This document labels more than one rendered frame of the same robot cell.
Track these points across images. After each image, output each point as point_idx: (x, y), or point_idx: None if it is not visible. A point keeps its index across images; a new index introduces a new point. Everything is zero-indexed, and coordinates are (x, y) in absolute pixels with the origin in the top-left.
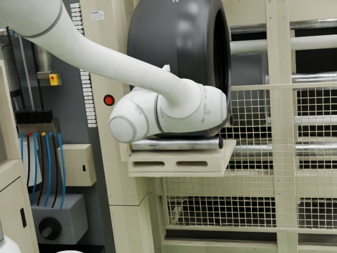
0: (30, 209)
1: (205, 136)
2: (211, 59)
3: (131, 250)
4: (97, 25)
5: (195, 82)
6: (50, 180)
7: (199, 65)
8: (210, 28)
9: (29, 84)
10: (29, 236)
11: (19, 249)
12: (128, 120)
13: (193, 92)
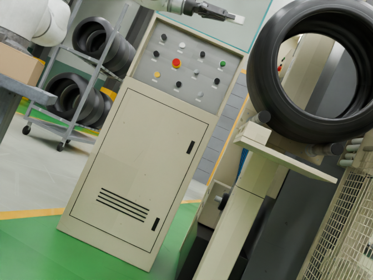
0: (202, 152)
1: None
2: (283, 28)
3: (217, 226)
4: (301, 41)
5: (258, 39)
6: (240, 163)
7: (268, 26)
8: (304, 8)
9: None
10: (186, 163)
11: (57, 4)
12: None
13: None
